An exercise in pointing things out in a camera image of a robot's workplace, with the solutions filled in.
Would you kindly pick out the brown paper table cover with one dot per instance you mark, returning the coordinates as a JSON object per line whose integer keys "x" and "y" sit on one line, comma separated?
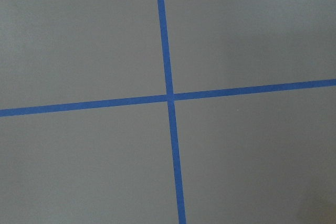
{"x": 167, "y": 111}

